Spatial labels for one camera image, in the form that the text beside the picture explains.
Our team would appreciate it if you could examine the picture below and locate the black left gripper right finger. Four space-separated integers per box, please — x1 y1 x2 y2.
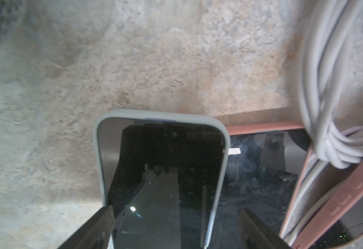
238 209 291 249

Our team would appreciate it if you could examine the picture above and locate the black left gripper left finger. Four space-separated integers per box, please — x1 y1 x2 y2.
58 205 115 249

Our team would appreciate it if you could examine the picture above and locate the phone with pink case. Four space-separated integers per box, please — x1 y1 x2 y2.
210 121 311 249

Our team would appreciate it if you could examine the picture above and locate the phone with grey case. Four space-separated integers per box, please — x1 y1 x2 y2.
93 109 230 249

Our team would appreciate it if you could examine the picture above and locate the white power strip cord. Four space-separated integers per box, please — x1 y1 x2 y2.
282 0 363 247

